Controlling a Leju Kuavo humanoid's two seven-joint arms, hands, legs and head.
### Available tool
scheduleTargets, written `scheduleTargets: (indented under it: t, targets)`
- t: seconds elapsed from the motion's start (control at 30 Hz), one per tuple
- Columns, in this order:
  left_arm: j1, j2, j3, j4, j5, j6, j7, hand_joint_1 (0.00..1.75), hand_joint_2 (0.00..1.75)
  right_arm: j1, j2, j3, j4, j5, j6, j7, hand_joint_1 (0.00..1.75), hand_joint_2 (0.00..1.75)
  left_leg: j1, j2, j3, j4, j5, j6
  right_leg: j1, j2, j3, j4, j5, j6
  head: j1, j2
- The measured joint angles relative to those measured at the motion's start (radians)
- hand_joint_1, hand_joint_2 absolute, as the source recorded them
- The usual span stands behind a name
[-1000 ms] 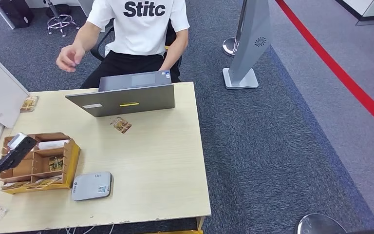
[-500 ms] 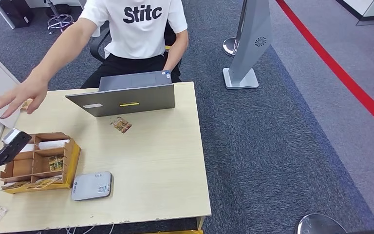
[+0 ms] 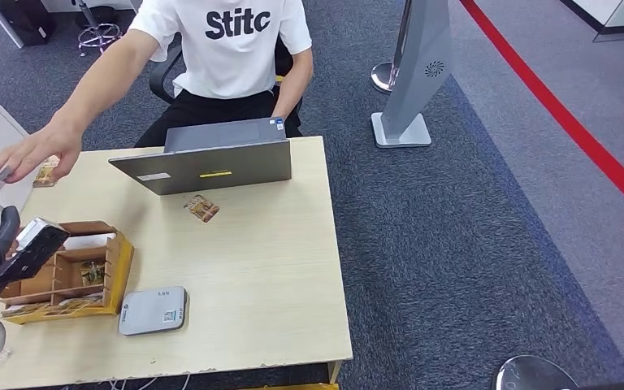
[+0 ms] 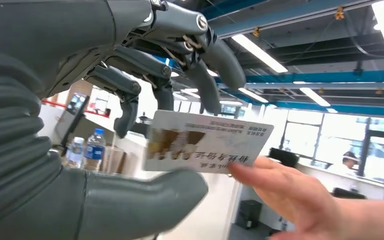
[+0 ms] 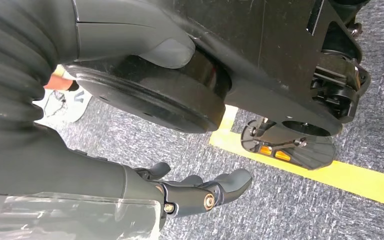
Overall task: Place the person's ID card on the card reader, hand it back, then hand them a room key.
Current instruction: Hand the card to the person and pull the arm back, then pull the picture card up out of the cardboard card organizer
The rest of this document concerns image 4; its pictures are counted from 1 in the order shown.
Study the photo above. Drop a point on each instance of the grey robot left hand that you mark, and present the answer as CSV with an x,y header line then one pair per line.
x,y
46,33

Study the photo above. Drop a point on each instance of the white ID card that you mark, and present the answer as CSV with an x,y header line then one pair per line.
x,y
212,145

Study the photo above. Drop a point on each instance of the person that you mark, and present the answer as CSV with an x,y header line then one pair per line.
x,y
361,218
346,165

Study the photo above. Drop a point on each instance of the black box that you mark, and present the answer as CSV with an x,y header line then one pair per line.
x,y
283,155

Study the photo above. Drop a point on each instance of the black bin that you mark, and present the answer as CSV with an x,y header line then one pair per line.
x,y
249,213

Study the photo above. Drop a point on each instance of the black tablet kiosk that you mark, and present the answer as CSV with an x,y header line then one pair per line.
x,y
77,104

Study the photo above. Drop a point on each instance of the clear water bottle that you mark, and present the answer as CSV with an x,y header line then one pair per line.
x,y
75,154

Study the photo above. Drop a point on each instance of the water bottle blue label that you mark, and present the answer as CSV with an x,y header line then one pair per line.
x,y
95,152

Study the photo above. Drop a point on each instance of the brown paper bag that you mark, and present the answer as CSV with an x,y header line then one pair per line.
x,y
116,160

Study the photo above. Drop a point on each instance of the red barrier rail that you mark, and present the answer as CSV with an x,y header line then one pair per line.
x,y
94,113

